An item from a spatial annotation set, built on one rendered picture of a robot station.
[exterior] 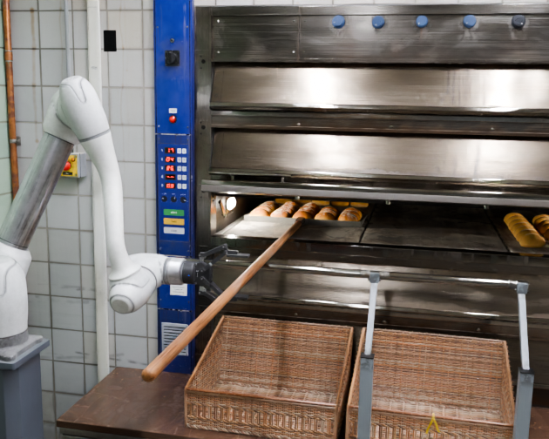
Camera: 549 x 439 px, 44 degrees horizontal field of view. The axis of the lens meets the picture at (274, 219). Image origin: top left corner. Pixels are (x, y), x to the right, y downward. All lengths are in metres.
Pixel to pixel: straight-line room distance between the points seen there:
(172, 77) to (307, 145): 0.60
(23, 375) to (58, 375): 1.15
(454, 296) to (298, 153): 0.83
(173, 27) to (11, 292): 1.25
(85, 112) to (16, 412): 0.90
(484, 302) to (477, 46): 0.97
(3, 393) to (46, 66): 1.45
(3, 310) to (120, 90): 1.17
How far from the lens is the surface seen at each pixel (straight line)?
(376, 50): 2.67
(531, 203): 2.55
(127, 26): 2.90
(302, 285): 2.77
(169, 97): 2.79
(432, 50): 2.66
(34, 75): 3.08
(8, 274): 2.10
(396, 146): 2.66
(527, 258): 2.74
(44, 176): 2.26
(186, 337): 1.62
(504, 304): 2.76
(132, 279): 2.08
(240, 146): 2.75
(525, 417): 2.28
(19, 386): 2.16
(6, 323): 2.11
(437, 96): 2.63
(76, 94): 2.11
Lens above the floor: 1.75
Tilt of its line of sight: 10 degrees down
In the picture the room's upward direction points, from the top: 1 degrees clockwise
